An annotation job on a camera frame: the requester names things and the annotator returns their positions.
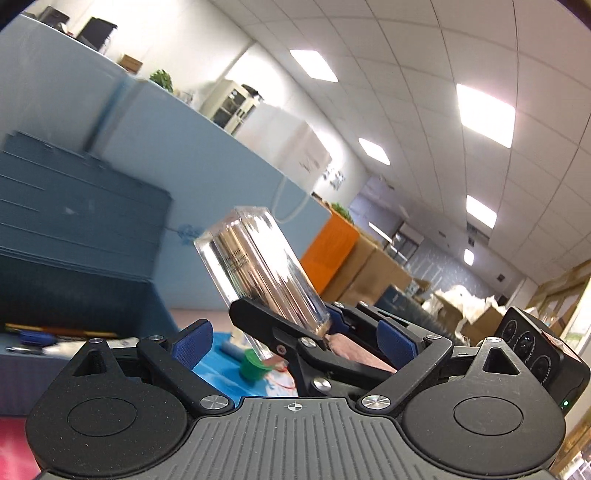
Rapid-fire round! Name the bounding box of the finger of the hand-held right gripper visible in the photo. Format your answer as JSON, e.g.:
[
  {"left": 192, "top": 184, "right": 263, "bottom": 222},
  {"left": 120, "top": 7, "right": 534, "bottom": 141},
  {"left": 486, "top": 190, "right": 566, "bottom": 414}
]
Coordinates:
[
  {"left": 229, "top": 298, "right": 399, "bottom": 398},
  {"left": 325, "top": 301, "right": 446, "bottom": 344}
]

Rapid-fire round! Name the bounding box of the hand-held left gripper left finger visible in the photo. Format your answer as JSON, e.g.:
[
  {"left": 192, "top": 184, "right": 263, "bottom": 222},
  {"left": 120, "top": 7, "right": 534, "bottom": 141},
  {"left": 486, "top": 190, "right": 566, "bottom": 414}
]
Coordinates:
[{"left": 48, "top": 318, "right": 235, "bottom": 413}]

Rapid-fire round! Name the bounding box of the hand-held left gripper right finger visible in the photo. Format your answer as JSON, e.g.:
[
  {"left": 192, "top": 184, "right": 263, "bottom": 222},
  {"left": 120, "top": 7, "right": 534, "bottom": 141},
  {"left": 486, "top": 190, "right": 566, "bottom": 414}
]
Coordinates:
[{"left": 358, "top": 319, "right": 543, "bottom": 413}]

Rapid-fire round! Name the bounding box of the green cap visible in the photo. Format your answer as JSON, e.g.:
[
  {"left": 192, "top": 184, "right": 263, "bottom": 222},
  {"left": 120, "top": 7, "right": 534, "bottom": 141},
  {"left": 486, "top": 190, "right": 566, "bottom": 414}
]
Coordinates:
[{"left": 240, "top": 349, "right": 273, "bottom": 381}]

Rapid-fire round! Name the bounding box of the clear plastic bottle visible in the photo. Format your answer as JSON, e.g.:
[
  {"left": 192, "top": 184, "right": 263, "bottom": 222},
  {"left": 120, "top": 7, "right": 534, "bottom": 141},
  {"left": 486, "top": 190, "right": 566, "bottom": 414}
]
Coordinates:
[{"left": 193, "top": 205, "right": 332, "bottom": 361}]

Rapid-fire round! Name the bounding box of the blue plastic storage box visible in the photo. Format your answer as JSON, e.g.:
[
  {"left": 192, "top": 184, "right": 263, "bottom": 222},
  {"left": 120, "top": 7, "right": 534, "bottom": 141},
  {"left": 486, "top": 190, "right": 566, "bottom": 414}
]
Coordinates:
[{"left": 0, "top": 130, "right": 182, "bottom": 418}]

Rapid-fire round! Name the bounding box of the colourful printed mat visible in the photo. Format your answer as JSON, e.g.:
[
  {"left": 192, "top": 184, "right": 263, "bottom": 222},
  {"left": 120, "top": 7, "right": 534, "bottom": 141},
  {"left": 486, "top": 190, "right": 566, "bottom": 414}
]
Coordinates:
[{"left": 191, "top": 330, "right": 298, "bottom": 402}]

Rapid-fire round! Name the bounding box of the light blue tube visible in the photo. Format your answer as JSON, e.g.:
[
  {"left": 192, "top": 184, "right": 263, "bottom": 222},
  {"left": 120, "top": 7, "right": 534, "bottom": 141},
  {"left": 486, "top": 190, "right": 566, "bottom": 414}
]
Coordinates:
[{"left": 221, "top": 339, "right": 247, "bottom": 365}]

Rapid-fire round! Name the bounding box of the dark ribbed crate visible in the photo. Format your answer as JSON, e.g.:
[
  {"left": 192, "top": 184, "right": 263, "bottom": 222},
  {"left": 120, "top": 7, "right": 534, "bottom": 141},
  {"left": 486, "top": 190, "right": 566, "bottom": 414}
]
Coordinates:
[{"left": 375, "top": 284, "right": 458, "bottom": 342}]

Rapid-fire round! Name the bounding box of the brown cardboard box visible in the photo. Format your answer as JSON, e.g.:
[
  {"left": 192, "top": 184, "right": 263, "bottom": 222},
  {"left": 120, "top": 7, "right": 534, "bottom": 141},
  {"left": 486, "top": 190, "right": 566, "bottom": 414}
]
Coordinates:
[
  {"left": 346, "top": 254, "right": 414, "bottom": 308},
  {"left": 321, "top": 231, "right": 389, "bottom": 303}
]

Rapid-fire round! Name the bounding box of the orange box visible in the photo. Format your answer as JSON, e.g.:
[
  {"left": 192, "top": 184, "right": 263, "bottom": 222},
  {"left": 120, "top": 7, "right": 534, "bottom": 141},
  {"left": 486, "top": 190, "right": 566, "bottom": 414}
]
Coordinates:
[{"left": 299, "top": 213, "right": 361, "bottom": 292}]

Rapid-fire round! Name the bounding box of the open box with white filling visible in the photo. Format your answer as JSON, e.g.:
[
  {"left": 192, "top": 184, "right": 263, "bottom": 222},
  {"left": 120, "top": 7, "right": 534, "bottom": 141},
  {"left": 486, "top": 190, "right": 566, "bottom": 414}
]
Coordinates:
[{"left": 431, "top": 285, "right": 509, "bottom": 347}]

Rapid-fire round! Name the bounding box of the yellow pencil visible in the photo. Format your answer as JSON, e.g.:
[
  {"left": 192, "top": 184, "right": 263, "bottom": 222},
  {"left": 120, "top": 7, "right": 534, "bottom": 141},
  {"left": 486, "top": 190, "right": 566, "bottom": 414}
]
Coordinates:
[{"left": 4, "top": 323, "right": 118, "bottom": 339}]

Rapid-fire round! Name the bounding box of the blue marker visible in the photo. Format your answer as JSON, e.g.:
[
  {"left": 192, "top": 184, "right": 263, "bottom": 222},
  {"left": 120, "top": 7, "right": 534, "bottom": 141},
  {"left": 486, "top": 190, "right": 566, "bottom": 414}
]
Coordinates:
[{"left": 18, "top": 331, "right": 56, "bottom": 347}]

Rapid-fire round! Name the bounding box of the white paper bag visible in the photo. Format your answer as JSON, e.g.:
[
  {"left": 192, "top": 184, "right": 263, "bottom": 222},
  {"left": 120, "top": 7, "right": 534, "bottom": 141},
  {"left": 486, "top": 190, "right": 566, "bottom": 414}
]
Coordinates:
[{"left": 235, "top": 102, "right": 334, "bottom": 224}]

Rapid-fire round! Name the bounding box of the white glass-door cabinet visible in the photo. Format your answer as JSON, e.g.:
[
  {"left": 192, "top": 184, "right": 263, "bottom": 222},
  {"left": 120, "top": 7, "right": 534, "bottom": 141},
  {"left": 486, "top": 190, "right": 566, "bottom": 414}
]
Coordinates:
[{"left": 201, "top": 78, "right": 264, "bottom": 134}]

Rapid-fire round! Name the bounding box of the labelled light blue cardboard box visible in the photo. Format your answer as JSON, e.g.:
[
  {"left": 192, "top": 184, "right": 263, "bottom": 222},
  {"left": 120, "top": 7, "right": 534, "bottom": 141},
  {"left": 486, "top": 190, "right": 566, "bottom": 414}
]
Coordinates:
[{"left": 0, "top": 18, "right": 139, "bottom": 155}]

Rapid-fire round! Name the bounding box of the black object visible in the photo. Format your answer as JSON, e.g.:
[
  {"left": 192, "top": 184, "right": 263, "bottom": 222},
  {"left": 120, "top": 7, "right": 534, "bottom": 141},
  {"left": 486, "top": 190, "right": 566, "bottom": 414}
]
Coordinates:
[{"left": 76, "top": 17, "right": 114, "bottom": 51}]

